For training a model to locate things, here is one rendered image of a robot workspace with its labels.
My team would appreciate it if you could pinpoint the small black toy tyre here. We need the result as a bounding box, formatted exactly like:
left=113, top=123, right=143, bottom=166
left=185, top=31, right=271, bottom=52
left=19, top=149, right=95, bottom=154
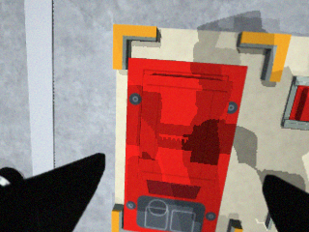
left=0, top=167, right=23, bottom=187

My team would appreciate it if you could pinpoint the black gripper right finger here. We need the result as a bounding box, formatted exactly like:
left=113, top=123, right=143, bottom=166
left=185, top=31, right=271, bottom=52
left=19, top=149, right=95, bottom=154
left=262, top=175, right=309, bottom=232

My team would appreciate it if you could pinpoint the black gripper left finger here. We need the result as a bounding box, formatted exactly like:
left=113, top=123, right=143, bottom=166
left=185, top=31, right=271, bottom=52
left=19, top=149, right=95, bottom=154
left=0, top=153, right=105, bottom=232

